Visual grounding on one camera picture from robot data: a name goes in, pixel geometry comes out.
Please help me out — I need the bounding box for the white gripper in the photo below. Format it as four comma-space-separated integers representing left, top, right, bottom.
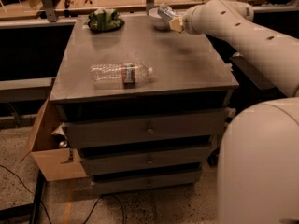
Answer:
169, 6, 202, 35

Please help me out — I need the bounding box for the silver redbull can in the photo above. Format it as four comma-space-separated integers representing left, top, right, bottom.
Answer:
158, 3, 179, 22

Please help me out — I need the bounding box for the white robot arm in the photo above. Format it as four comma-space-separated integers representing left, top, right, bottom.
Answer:
169, 0, 299, 224

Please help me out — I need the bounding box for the white bowl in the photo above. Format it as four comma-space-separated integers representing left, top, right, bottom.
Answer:
149, 7, 170, 31

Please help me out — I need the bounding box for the can inside cardboard box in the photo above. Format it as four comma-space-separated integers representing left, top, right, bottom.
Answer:
58, 140, 68, 148

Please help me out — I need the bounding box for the grey drawer cabinet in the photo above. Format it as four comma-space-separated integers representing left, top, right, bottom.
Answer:
50, 15, 238, 182

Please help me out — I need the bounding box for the clear plastic water bottle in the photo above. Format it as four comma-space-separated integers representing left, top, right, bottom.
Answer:
90, 63, 153, 86

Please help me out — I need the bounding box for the black office chair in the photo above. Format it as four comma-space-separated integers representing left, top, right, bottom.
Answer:
206, 55, 281, 168

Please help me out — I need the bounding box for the top grey drawer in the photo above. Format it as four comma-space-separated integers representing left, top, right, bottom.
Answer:
62, 108, 225, 149

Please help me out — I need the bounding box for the grey drawer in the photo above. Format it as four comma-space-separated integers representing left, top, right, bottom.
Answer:
62, 108, 225, 149
81, 145, 210, 176
92, 168, 202, 194

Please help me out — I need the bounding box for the middle grey drawer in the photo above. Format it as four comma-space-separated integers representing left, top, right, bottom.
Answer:
81, 145, 210, 176

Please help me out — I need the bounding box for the bottom grey drawer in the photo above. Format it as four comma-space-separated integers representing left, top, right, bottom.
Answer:
92, 168, 202, 194

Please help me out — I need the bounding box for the cardboard box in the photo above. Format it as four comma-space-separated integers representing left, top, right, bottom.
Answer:
20, 100, 87, 181

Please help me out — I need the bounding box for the black metal stand leg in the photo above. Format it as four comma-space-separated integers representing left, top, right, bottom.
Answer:
0, 172, 45, 224

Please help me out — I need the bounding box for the black floor cable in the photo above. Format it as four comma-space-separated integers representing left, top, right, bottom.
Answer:
81, 193, 125, 224

